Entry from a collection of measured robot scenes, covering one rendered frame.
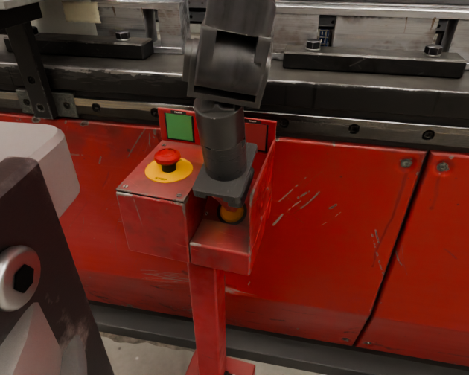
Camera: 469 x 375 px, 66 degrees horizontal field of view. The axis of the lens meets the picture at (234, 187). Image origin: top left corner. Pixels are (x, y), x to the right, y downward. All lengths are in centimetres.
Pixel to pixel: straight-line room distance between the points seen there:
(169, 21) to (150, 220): 41
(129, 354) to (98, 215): 52
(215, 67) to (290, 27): 38
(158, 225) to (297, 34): 43
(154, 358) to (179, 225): 79
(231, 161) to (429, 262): 55
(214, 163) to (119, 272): 66
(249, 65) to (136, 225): 30
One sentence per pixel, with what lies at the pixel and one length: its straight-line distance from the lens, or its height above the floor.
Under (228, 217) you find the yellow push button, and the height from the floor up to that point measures 71.
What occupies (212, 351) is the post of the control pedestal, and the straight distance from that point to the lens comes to 86.
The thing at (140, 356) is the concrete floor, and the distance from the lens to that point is 128.
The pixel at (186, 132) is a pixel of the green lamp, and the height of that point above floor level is 80.
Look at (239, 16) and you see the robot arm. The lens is 36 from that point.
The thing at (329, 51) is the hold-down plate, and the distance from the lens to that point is 70.
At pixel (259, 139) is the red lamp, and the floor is 81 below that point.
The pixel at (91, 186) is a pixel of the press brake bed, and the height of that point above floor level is 60.
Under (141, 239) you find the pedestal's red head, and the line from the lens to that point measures 58.
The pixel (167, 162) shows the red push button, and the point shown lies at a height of 80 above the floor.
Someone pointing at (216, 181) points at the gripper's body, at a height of 81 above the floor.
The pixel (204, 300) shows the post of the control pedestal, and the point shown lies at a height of 51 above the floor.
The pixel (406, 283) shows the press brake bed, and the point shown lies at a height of 44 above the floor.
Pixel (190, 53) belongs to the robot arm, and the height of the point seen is 98.
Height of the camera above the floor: 107
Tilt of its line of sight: 35 degrees down
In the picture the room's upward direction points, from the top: straight up
